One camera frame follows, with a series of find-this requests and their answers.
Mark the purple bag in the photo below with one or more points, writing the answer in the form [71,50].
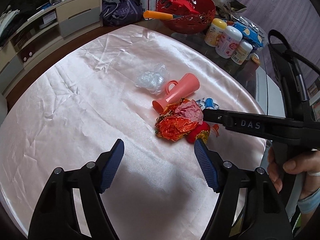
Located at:
[123,13]

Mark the yellow cap white bottle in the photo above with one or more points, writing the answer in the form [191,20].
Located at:
[215,31]

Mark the pink satin tablecloth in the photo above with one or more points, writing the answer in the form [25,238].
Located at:
[82,104]

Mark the right hand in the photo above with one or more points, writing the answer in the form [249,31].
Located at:
[308,163]

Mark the purple curtain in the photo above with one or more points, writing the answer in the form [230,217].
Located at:
[297,20]

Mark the small white supplement bottle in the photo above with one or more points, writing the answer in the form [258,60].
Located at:
[242,51]

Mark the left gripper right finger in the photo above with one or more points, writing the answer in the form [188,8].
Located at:
[264,214]

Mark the red fruit basket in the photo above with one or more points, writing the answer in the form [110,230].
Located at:
[190,16]

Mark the beige tv cabinet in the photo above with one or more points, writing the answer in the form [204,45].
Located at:
[43,34]

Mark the clear plastic wrap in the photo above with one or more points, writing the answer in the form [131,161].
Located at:
[153,80]

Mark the pink plastic cup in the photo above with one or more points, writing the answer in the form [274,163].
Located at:
[175,90]

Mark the crumpled pink paper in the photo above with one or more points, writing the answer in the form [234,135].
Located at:
[191,111]

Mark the white folding laptop table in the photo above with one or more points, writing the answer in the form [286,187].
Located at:
[268,94]

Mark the blue snack package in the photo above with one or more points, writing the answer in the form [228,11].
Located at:
[249,34]

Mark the red gold foil wrapper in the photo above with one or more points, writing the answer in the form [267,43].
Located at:
[171,127]

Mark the blue white paper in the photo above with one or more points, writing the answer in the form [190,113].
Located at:
[207,103]

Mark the pink label white bottle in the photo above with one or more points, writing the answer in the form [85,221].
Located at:
[228,42]

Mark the orange handled knife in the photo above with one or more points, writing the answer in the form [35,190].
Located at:
[157,15]

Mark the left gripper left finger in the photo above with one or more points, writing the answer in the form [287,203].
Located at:
[55,217]

